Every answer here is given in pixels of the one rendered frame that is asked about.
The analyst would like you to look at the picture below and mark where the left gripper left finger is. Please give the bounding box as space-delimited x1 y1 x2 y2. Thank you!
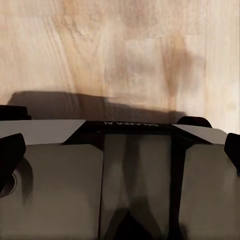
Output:
0 133 26 193

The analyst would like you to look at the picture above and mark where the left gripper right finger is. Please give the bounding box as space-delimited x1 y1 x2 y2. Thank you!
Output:
224 133 240 173

